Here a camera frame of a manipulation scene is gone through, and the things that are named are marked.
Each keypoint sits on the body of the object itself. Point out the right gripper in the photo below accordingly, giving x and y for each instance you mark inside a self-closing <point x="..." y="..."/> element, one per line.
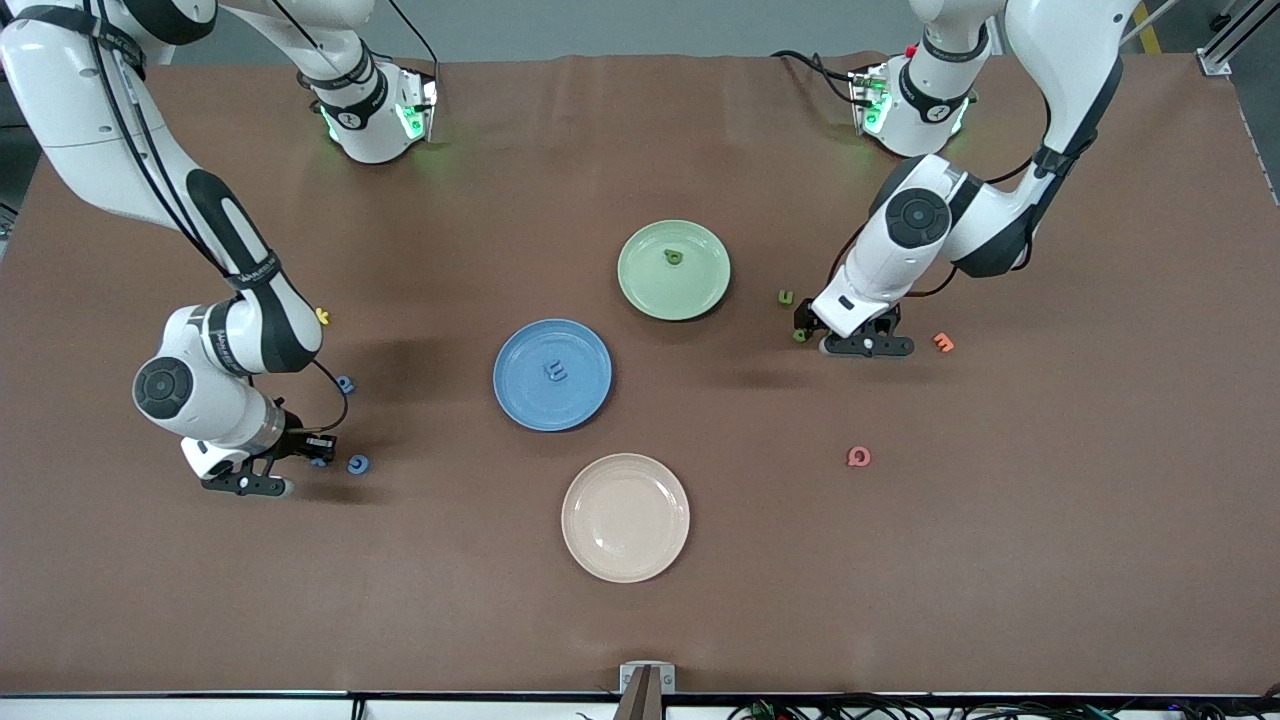
<point x="290" y="441"/>

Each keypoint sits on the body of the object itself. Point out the pink foam letter Q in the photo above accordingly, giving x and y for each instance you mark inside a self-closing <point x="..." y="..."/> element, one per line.
<point x="858" y="457"/>

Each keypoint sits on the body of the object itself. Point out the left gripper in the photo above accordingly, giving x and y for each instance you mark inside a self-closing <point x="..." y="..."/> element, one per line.
<point x="803" y="319"/>

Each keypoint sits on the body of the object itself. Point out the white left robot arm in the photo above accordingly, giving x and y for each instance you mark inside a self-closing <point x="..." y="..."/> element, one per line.
<point x="1070" y="60"/>

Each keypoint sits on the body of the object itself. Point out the orange foam letter m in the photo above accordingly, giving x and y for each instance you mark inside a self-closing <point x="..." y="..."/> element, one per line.
<point x="943" y="342"/>

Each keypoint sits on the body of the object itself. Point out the beige plate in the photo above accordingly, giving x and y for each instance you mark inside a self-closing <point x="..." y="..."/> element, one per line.
<point x="625" y="518"/>

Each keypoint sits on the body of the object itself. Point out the brown table cover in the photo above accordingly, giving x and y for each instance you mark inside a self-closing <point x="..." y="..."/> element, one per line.
<point x="900" y="600"/>

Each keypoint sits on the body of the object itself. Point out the blue plate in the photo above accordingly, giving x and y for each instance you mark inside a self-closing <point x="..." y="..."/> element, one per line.
<point x="530" y="400"/>

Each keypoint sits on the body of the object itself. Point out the aluminium frame profile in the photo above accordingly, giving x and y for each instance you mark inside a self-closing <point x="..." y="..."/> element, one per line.
<point x="1215" y="62"/>

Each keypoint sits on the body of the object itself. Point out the grey metal mount bracket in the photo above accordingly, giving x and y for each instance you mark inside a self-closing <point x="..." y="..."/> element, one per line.
<point x="647" y="680"/>

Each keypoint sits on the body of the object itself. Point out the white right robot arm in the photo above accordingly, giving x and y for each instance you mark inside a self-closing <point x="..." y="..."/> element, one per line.
<point x="80" y="110"/>

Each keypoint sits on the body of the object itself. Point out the blue foam letter E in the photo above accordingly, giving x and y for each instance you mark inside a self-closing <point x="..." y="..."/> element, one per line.
<point x="555" y="372"/>

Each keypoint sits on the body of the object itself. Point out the blue foam letter G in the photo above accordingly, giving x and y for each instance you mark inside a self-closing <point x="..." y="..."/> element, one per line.
<point x="358" y="464"/>

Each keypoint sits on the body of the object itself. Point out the green plate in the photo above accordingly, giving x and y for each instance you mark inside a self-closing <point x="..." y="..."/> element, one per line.
<point x="690" y="290"/>

